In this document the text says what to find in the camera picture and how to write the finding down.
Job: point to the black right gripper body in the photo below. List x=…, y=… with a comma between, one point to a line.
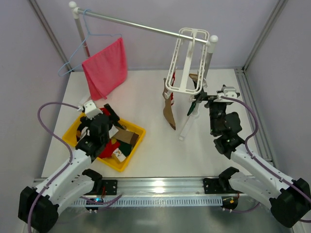
x=210, y=98

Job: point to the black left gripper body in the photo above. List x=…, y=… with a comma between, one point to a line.
x=97, y=116

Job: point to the dark green sock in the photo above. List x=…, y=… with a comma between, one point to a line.
x=192, y=107

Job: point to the tan ribbed sock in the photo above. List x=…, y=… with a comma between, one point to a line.
x=167, y=111

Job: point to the brown sock with dark toe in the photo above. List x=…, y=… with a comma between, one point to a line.
x=126, y=137

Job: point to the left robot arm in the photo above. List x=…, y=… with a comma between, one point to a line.
x=41, y=206

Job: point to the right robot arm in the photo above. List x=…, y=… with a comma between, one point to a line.
x=288, y=199

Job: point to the white sock clip hanger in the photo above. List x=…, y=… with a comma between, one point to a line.
x=194, y=35

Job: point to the red white snowman sock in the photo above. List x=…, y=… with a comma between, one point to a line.
x=112, y=151

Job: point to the yellow plastic bin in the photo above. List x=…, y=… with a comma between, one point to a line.
x=70, y=138

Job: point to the pink towel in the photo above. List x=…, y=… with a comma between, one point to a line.
x=106, y=70

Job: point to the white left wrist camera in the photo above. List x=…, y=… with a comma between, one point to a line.
x=91, y=110

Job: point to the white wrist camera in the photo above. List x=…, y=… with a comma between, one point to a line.
x=227, y=91
x=91, y=110

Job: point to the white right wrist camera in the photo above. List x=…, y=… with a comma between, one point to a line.
x=227, y=91

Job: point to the blue wire hanger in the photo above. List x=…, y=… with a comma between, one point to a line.
x=83, y=45

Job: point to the aluminium mounting rail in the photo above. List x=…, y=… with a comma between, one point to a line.
x=138, y=187

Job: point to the slotted cable duct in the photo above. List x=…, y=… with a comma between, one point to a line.
x=164, y=201

